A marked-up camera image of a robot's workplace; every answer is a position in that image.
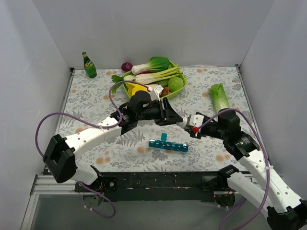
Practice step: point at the round green cabbage toy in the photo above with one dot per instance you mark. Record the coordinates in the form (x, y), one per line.
(175, 83)

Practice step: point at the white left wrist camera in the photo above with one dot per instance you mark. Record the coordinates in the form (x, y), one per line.
(155, 91)

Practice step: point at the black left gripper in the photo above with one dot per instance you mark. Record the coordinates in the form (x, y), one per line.
(162, 110)

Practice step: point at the napa cabbage toy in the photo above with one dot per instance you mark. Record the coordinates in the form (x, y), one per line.
(219, 98)

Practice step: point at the teal weekly pill organizer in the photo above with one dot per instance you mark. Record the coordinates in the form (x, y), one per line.
(168, 145)

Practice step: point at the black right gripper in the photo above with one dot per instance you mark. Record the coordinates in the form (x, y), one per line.
(190, 127)

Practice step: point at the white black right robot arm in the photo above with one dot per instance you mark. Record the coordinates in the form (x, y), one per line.
(281, 206)

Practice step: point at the floral table mat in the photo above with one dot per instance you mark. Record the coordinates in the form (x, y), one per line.
(89, 102)

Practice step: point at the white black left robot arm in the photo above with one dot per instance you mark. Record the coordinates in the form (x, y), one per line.
(62, 152)

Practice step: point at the green glass bottle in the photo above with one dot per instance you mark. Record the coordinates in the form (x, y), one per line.
(89, 66)

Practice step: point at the purple onion toy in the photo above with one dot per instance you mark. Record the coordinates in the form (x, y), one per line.
(126, 66)

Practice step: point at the brown mushroom toy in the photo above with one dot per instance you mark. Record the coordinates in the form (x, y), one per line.
(165, 91)

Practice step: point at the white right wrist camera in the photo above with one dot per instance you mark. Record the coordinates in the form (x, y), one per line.
(195, 121)

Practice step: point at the lime green plastic basket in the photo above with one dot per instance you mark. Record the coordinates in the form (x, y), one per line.
(171, 94)

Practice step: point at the yellow bok choy toy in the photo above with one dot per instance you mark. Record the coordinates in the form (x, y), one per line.
(132, 88)

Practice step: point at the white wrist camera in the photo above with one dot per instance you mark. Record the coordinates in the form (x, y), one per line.
(155, 91)
(195, 121)

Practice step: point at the green bok choy toy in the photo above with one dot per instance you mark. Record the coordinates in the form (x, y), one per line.
(155, 64)

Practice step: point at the black front mounting rail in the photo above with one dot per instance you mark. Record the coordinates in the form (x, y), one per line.
(165, 186)

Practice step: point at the celery stalk toy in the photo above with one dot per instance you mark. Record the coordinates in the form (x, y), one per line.
(148, 78)

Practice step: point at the white pill bottle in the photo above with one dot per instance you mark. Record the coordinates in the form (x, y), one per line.
(184, 124)

